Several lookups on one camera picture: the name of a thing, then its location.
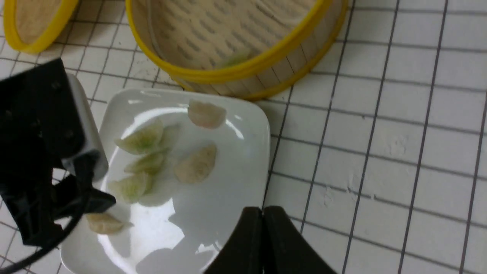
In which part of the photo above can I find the cream dumpling on plate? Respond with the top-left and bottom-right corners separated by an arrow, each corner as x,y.
173,144 -> 217,184

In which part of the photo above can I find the bamboo steamer lid yellow rim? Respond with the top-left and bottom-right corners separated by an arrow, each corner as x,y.
3,0 -> 79,54

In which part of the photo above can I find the green dumpling on plate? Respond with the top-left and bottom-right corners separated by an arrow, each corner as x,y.
114,118 -> 164,155
124,152 -> 166,175

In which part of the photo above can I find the green dumpling on plate upper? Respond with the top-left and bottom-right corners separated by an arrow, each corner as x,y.
114,118 -> 164,155

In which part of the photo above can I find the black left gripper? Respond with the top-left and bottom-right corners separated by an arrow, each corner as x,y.
0,58 -> 116,247

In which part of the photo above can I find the pink dumpling on plate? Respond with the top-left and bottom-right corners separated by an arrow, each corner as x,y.
187,100 -> 227,129

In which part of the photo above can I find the bamboo steamer basket yellow rim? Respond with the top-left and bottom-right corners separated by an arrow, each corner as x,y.
125,0 -> 348,100

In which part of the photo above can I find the cream dumpling plate front edge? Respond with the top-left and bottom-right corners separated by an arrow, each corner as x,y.
85,213 -> 125,235

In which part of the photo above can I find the green dumpling on plate lower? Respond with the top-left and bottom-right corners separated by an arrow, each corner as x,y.
124,152 -> 166,175

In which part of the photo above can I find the large green dumpling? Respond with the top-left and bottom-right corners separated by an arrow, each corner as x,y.
107,172 -> 153,204

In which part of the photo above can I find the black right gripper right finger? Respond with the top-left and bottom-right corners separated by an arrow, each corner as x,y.
263,206 -> 336,274

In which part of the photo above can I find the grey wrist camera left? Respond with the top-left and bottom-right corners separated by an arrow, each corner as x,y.
61,73 -> 108,182

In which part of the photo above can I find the white square plate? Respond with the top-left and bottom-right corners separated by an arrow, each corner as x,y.
60,89 -> 270,274

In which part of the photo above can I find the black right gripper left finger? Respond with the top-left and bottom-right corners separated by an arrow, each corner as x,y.
205,207 -> 263,274

